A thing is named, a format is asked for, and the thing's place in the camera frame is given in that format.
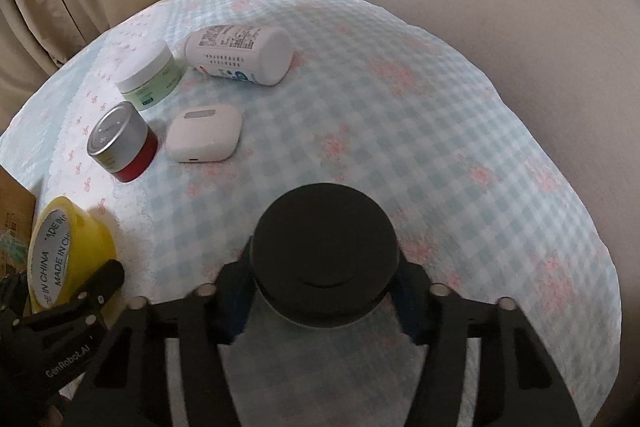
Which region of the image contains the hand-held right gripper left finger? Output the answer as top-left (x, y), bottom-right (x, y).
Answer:
top-left (65, 252), bottom-right (257, 427)

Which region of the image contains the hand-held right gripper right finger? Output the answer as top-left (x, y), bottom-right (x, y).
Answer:
top-left (394, 263), bottom-right (584, 427)

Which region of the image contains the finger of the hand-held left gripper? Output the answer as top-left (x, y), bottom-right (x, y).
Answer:
top-left (15, 260), bottom-right (126, 344)
top-left (0, 272), bottom-right (29, 324)

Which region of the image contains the yellow tape roll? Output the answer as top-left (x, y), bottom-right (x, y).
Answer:
top-left (27, 196), bottom-right (119, 315)

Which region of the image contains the black lidded jar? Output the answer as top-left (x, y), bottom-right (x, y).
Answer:
top-left (248, 183), bottom-right (402, 336)

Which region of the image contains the cardboard box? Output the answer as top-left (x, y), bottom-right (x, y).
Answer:
top-left (0, 166), bottom-right (39, 279)

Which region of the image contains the silver and red tin can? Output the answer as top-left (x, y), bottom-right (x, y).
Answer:
top-left (86, 102), bottom-right (158, 184)

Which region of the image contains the checked floral tablecloth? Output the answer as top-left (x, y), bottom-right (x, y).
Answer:
top-left (0, 0), bottom-right (622, 427)

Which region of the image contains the white earbuds case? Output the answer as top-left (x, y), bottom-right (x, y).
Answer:
top-left (165, 103), bottom-right (244, 163)

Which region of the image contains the green jar with white lid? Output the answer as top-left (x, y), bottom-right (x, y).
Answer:
top-left (116, 40), bottom-right (184, 110)

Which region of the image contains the white plastic bottle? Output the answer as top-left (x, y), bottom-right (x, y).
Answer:
top-left (184, 25), bottom-right (295, 86)

